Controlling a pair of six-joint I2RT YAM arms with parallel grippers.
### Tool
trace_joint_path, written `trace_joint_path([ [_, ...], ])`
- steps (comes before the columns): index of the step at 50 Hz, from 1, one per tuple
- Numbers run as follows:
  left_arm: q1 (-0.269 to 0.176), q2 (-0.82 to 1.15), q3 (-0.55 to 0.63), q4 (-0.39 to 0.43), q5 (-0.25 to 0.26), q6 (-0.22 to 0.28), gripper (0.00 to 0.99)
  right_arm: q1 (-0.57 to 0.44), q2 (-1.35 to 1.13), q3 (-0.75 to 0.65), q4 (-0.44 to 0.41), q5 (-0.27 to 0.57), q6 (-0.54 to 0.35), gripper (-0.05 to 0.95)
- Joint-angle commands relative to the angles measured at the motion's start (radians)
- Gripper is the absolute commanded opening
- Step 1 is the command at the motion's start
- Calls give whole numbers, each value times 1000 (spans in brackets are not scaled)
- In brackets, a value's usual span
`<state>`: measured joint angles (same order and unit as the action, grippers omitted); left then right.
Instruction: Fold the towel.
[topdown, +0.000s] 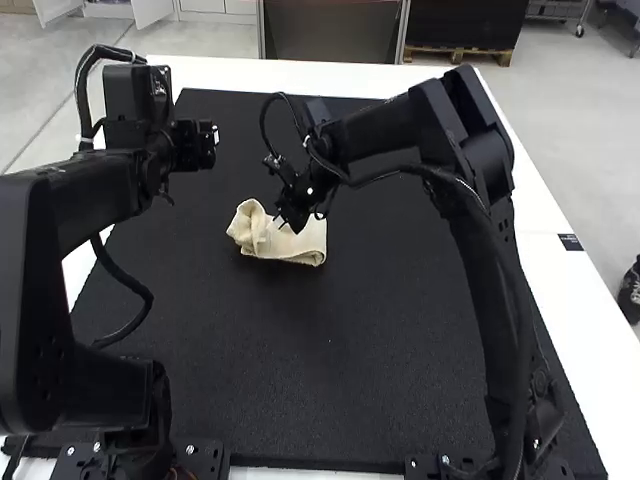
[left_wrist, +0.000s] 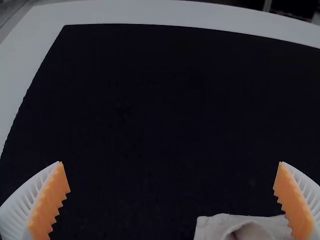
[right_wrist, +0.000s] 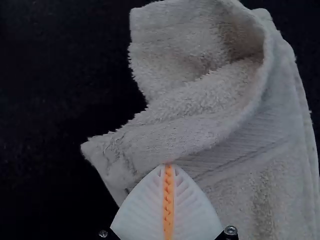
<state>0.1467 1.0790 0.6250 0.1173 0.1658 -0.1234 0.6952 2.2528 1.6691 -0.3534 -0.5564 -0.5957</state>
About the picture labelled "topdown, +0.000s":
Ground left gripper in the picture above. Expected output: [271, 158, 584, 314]
[172, 118, 221, 174]

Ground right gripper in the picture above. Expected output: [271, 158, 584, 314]
[263, 153, 336, 235]

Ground pale towel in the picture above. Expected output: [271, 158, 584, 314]
[225, 198, 329, 269]

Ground black mat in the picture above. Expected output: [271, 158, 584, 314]
[0, 87, 609, 476]

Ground white cupboard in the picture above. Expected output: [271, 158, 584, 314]
[32, 0, 261, 30]

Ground grey cupboard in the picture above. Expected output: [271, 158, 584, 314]
[258, 0, 412, 65]

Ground wooden pallet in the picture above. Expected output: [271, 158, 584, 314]
[402, 43, 516, 68]

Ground black crate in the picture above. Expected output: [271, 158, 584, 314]
[403, 0, 530, 50]

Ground metal trolley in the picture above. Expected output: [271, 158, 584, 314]
[523, 0, 597, 39]

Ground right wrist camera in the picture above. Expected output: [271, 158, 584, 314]
[303, 97, 335, 127]

